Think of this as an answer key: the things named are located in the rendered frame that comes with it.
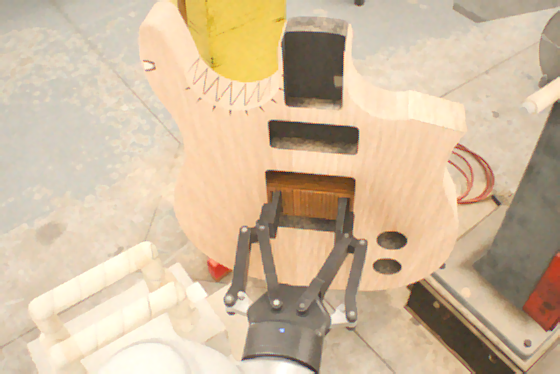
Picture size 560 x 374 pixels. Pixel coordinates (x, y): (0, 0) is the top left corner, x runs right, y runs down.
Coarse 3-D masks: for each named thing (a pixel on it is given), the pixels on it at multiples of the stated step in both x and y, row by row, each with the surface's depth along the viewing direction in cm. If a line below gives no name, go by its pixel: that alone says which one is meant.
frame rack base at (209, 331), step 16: (176, 272) 87; (144, 288) 85; (112, 304) 83; (128, 304) 83; (208, 304) 83; (80, 320) 81; (96, 320) 81; (160, 320) 81; (208, 320) 81; (128, 336) 79; (144, 336) 79; (160, 336) 80; (176, 336) 80; (192, 336) 80; (208, 336) 80; (224, 336) 81; (32, 352) 77; (96, 352) 78; (112, 352) 78; (224, 352) 85; (48, 368) 76; (96, 368) 76
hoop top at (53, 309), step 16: (128, 256) 76; (144, 256) 76; (96, 272) 74; (112, 272) 74; (128, 272) 76; (64, 288) 72; (80, 288) 72; (96, 288) 74; (32, 304) 70; (48, 304) 71; (64, 304) 72
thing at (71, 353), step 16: (160, 288) 73; (176, 288) 72; (144, 304) 71; (160, 304) 71; (176, 304) 73; (112, 320) 69; (128, 320) 69; (144, 320) 71; (80, 336) 67; (96, 336) 68; (112, 336) 69; (64, 352) 66; (80, 352) 67
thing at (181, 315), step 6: (186, 294) 74; (186, 300) 74; (180, 306) 74; (186, 306) 75; (168, 312) 75; (174, 312) 74; (180, 312) 75; (186, 312) 76; (174, 318) 76; (180, 318) 76; (186, 318) 76; (174, 324) 77; (180, 324) 77; (186, 324) 77; (174, 330) 80; (180, 330) 78; (186, 330) 79; (192, 330) 80
